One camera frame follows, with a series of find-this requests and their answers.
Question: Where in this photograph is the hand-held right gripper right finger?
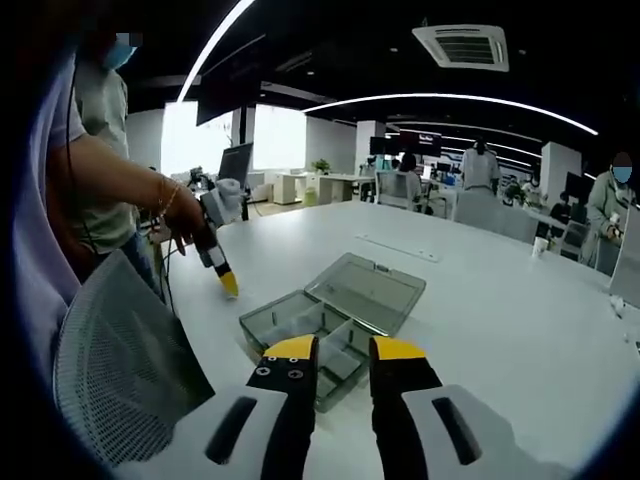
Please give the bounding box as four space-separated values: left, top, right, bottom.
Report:
368 335 576 480

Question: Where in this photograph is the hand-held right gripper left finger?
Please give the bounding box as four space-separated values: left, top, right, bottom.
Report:
112 334 320 480

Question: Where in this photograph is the grey transparent guide fixture box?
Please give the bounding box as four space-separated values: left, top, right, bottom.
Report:
238 252 427 414

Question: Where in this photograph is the person's left hand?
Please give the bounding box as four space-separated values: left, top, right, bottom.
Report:
160 191 207 257

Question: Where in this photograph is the desk monitor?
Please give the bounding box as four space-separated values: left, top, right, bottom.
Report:
218 142 255 189

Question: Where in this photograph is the black hanging screen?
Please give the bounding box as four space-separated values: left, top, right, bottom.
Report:
195 33 266 126

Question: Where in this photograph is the grey mesh office chair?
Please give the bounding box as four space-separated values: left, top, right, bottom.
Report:
52 248 217 467

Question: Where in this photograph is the white office chair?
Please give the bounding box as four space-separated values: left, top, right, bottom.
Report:
374 169 416 209

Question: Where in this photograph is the hanging dark display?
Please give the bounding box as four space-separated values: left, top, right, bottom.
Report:
397 130 444 157

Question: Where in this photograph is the grey chair back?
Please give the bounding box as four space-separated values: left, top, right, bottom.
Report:
607 199 640 296

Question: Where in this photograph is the ceiling air vent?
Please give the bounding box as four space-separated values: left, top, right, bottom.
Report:
412 23 510 72

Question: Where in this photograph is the gold bracelet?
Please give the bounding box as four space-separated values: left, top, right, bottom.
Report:
157 174 181 219

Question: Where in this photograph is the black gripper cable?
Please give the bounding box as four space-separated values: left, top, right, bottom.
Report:
159 234 176 311

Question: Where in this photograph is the white table cable strip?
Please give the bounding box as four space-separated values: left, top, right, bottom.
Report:
354 234 444 264

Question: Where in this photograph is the thin black body cable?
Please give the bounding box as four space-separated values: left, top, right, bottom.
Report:
63 64 101 251

